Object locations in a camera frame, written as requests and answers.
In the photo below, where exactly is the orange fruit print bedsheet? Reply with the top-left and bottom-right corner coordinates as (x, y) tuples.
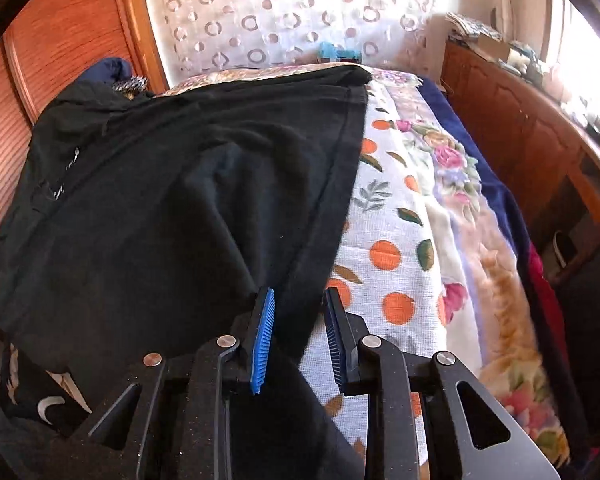
(297, 77), (473, 466)

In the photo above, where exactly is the wooden cabinet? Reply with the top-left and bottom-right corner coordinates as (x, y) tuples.
(440, 40), (600, 271)

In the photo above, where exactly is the wooden wardrobe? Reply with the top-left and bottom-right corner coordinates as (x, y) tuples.
(0, 0), (168, 311)

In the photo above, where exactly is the window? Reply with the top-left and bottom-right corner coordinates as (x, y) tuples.
(550, 0), (600, 126)

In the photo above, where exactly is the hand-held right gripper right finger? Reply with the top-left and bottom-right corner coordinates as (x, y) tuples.
(324, 287), (563, 480)

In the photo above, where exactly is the red cloth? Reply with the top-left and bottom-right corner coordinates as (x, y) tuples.
(527, 245), (573, 361)

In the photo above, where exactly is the black garment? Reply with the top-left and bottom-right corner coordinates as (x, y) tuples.
(0, 65), (373, 480)

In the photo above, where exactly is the cardboard box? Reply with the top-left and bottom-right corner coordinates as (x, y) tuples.
(480, 37), (512, 62)

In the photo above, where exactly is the blue toy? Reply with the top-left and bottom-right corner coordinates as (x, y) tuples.
(320, 42), (361, 63)

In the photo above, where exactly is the floral blanket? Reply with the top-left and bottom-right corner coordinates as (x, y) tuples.
(165, 62), (573, 468)

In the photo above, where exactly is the white ring-patterned curtain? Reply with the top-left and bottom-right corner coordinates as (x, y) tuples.
(140, 0), (511, 86)

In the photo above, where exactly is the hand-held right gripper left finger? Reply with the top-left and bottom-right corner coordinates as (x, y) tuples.
(72, 287), (277, 480)

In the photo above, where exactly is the stack of printed papers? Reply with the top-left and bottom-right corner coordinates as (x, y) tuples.
(445, 10), (506, 46)

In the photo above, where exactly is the navy folded cloth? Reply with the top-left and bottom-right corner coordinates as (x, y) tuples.
(82, 57), (136, 86)

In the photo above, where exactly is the dark printed cloth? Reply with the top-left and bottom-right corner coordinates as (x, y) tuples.
(0, 345), (92, 431)

